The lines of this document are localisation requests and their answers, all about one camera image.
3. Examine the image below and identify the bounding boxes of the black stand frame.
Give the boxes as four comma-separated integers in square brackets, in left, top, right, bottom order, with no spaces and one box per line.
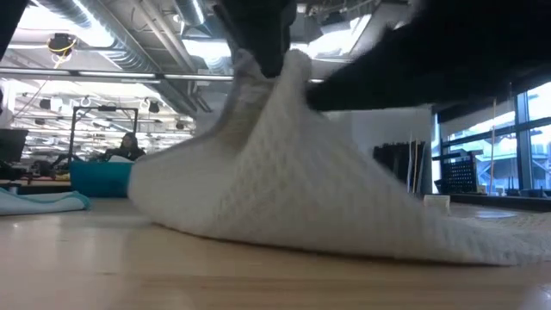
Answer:
[68,105,139,164]

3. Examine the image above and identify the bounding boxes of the black aluminium table frame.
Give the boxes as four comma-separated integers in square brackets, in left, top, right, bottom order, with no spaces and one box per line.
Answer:
[447,192,551,213]

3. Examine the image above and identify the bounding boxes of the teal plastic bin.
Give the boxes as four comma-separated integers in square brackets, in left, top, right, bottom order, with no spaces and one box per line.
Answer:
[69,159,134,199]

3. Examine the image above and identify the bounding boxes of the silver ceiling duct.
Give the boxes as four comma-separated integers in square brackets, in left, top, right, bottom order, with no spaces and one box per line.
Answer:
[34,0,203,115]

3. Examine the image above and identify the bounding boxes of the linear ceiling light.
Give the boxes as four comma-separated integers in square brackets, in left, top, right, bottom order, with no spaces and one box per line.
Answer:
[0,67,164,84]
[163,73,325,85]

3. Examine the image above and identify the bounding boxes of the light blue microfiber towel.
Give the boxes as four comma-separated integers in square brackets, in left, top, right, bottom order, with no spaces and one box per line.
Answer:
[0,187,92,217]

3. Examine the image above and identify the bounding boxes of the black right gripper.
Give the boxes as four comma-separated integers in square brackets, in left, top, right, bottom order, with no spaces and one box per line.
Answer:
[378,0,551,109]

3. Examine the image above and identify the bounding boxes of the person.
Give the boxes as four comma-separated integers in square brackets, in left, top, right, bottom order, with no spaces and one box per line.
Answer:
[105,132,147,163]

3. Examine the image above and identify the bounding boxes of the black monitor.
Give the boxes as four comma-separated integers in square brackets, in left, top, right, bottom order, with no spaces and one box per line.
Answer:
[0,127,29,164]

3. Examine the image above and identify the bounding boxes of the yellow hanging cable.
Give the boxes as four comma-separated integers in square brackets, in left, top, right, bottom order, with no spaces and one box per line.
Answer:
[490,96,498,195]

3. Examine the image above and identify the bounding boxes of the yellow ceiling cable reel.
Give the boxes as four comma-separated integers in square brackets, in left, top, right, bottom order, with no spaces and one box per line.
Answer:
[46,32,78,58]

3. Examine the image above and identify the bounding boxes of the black stacked panels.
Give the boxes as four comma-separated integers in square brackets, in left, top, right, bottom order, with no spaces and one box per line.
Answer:
[372,140,427,195]

